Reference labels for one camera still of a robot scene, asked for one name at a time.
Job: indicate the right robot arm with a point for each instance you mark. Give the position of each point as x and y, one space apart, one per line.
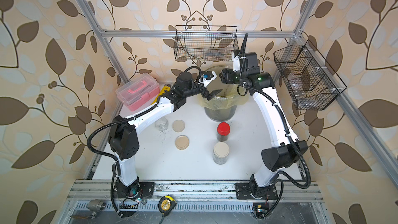
286 148

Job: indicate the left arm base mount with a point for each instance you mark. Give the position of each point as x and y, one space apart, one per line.
139 189

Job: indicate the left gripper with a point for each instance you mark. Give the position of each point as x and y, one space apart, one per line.
203 93

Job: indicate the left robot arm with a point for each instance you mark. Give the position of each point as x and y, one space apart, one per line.
123 136

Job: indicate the black wire basket back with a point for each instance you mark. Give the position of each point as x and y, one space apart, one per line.
205 42

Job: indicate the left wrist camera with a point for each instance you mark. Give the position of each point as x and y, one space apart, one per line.
207 77

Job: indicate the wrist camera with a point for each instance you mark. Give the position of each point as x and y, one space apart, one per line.
207 77
236 64

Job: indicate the yellow black tape measure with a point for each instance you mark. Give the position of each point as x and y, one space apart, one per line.
166 205

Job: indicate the ribbed glass jar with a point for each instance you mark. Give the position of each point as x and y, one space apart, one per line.
162 124

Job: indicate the beige lid tall jar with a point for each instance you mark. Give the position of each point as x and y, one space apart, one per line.
221 151

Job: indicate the yellow plastic bin liner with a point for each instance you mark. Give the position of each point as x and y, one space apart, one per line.
227 98

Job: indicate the metal pipe fitting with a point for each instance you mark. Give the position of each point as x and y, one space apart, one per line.
96 205

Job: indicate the pink plastic toolbox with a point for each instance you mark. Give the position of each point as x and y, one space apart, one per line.
138 92

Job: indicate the red lid tea jar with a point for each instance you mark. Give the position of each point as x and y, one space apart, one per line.
223 131

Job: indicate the black wire basket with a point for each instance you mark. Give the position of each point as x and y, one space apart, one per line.
312 82
205 42

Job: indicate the tan short jar lid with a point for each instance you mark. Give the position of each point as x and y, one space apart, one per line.
182 142

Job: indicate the metal mesh trash bin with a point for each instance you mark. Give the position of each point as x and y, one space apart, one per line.
220 115

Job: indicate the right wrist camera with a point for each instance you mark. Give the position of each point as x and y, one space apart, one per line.
236 64

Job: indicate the yellow pipe wrench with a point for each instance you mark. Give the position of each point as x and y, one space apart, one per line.
165 89

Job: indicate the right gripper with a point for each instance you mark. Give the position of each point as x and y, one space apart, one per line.
227 78

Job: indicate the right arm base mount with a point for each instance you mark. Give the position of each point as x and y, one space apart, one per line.
251 191

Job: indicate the black wire basket right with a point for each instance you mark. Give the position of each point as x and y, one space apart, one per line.
312 82

